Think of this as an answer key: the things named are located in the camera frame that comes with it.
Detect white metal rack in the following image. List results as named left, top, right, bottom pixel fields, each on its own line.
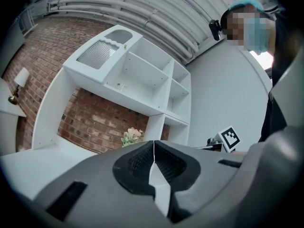
left=18, top=6, right=38, bottom=34

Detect black head-mounted camera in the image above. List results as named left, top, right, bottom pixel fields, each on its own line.
left=209, top=19, right=223, bottom=41

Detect white glass cabinet door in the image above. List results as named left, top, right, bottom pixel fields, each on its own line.
left=63, top=24, right=144, bottom=85

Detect white shade table lamp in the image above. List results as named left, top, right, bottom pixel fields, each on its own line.
left=8, top=67, right=30, bottom=105

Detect blue face mask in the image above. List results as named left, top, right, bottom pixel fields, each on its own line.
left=248, top=17, right=273, bottom=56

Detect white shelf unit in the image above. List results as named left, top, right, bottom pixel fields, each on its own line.
left=32, top=24, right=192, bottom=152

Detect white side table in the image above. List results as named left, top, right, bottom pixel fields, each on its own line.
left=0, top=77, right=27, bottom=156

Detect person in face mask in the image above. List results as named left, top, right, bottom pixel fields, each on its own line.
left=258, top=6, right=304, bottom=143

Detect grey leaning panel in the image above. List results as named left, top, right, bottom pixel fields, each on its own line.
left=4, top=20, right=26, bottom=64

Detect pink flower bouquet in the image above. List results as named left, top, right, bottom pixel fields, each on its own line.
left=121, top=127, right=144, bottom=148

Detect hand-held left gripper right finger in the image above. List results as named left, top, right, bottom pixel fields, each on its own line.
left=154, top=140, right=248, bottom=224

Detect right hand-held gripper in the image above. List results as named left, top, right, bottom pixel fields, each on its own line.
left=194, top=125, right=248, bottom=155

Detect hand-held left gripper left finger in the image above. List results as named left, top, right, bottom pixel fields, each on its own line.
left=30, top=140, right=168, bottom=228

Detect person's head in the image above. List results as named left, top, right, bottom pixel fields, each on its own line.
left=223, top=5, right=274, bottom=56

